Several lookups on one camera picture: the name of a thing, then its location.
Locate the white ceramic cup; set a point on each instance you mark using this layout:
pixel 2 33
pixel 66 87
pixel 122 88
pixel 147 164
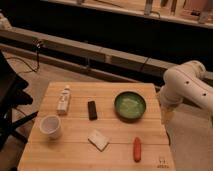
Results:
pixel 50 126

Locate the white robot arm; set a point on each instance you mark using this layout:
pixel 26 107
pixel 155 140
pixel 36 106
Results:
pixel 185 82

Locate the orange carrot toy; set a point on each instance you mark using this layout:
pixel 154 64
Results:
pixel 137 149

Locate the white tube bottle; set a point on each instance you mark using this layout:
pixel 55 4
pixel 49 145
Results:
pixel 64 99

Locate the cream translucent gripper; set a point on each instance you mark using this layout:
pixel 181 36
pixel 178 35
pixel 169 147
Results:
pixel 167 114

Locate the green bowl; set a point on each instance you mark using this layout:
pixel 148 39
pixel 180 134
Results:
pixel 129 105

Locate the black rectangular block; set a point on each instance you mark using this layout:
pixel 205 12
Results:
pixel 92 110

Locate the white sponge block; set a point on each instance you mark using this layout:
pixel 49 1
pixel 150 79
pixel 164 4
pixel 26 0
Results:
pixel 98 139

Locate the black chair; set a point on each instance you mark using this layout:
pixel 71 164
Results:
pixel 12 95

